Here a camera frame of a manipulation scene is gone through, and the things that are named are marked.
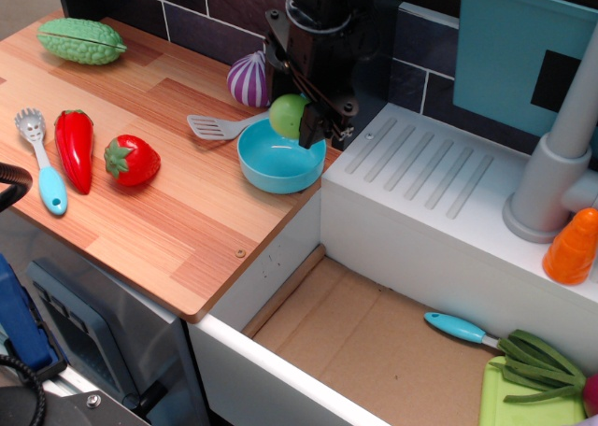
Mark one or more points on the blue clamp device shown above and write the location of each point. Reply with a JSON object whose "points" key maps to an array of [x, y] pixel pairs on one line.
{"points": [[29, 338]]}

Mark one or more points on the blue handled utensil in sink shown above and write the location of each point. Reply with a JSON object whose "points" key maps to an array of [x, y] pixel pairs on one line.
{"points": [[461, 328]]}

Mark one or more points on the grey toy faucet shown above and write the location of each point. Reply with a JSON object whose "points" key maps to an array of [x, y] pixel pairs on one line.
{"points": [[557, 181]]}

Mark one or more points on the grey toy oven door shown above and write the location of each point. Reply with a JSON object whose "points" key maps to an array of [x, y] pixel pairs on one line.
{"points": [[123, 346]]}

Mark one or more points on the pink toy at edge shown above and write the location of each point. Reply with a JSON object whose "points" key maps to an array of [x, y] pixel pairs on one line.
{"points": [[590, 396]]}

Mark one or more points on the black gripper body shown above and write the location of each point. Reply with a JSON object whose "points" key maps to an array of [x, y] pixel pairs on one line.
{"points": [[321, 68]]}

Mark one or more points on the metal mounting plate with bolt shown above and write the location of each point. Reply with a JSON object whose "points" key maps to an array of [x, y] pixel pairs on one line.
{"points": [[96, 408]]}

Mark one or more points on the green toy bitter gourd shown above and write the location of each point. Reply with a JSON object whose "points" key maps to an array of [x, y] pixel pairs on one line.
{"points": [[81, 41]]}

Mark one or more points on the red toy chili pepper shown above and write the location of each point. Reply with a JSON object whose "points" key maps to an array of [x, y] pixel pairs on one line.
{"points": [[74, 137]]}

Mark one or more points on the orange toy carrot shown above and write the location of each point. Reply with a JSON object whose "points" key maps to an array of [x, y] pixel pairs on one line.
{"points": [[571, 255]]}

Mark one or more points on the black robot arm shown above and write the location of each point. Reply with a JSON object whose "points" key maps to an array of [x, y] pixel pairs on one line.
{"points": [[369, 29]]}

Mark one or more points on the red toy strawberry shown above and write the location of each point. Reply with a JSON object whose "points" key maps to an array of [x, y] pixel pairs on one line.
{"points": [[130, 160]]}

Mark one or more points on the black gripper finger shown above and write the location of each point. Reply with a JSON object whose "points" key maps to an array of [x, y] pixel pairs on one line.
{"points": [[279, 78], [313, 125]]}

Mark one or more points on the green felt leafy vegetable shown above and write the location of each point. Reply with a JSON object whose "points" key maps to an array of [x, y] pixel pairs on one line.
{"points": [[535, 364]]}

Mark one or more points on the teal toy cabinet box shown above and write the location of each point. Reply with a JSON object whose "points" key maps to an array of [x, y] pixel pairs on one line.
{"points": [[517, 58]]}

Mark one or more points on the light blue bowl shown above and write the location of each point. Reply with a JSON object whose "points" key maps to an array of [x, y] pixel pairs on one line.
{"points": [[277, 164]]}

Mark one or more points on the grey pasta spoon blue handle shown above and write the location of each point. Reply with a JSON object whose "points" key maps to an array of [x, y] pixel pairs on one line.
{"points": [[32, 127]]}

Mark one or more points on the green toy pear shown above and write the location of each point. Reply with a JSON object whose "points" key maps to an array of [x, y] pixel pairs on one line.
{"points": [[285, 115]]}

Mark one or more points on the purple striped toy onion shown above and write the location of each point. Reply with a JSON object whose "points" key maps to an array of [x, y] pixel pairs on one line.
{"points": [[246, 80]]}

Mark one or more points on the grey spatula blue handle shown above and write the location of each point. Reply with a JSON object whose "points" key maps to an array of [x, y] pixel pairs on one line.
{"points": [[208, 128]]}

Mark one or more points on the lime green cutting board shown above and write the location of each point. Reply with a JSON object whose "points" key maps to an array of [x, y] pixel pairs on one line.
{"points": [[495, 411]]}

